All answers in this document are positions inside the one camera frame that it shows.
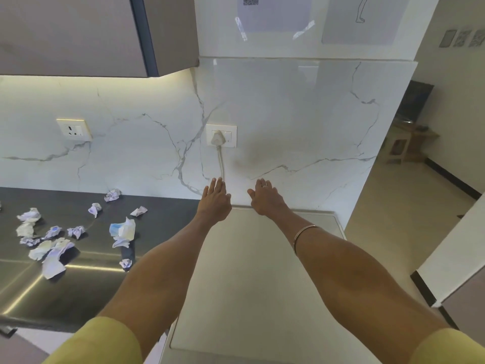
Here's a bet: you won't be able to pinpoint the white panel with black edge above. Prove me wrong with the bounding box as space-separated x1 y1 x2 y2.
410 204 485 308

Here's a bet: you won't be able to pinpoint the white power cable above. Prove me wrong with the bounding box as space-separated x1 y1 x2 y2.
215 145 227 183

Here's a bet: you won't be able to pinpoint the yellow right sleeve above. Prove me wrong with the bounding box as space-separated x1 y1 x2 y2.
409 327 485 364

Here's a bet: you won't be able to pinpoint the wooden stool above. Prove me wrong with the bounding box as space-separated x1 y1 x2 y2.
384 122 441 166

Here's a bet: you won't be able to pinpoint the person's right forearm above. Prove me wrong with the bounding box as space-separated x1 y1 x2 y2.
270 208 452 354

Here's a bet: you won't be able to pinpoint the clear tape strip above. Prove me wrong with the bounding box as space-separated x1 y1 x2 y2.
292 20 316 40
234 16 248 42

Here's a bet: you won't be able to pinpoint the scattered crumpled paper pieces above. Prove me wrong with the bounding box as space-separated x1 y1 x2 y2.
0 188 149 281

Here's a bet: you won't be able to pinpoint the person's right hand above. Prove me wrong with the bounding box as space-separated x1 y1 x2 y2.
247 178 290 217

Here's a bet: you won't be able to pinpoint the white socket plate with switch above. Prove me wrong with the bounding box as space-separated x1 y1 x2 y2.
205 124 238 149

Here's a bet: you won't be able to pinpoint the dark framed panel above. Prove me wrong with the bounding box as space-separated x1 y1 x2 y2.
397 80 435 124

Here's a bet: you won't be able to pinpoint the grey wall cabinet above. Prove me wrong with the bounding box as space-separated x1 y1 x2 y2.
0 0 200 79

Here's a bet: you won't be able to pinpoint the thin metal bracelet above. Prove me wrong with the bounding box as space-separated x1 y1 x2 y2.
293 224 319 257

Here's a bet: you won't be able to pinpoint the paper sheet with square code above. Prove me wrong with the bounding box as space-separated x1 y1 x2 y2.
237 0 312 34

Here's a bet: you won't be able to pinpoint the person's left forearm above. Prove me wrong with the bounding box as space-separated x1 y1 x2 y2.
96 213 221 361

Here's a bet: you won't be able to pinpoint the person's left hand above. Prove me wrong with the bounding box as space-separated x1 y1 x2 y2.
196 177 232 224

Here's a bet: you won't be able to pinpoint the paper sheet with line drawing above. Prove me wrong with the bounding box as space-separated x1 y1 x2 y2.
321 0 408 46

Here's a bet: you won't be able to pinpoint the yellow sleeve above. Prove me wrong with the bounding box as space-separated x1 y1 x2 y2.
42 316 144 364
409 327 485 364

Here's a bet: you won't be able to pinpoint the yellow left sleeve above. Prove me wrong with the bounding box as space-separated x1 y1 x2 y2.
42 316 144 364

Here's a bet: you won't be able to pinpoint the empty white wall socket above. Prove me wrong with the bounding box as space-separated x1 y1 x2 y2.
56 117 93 142

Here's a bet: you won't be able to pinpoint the white appliance lid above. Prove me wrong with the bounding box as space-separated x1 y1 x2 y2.
159 206 384 364

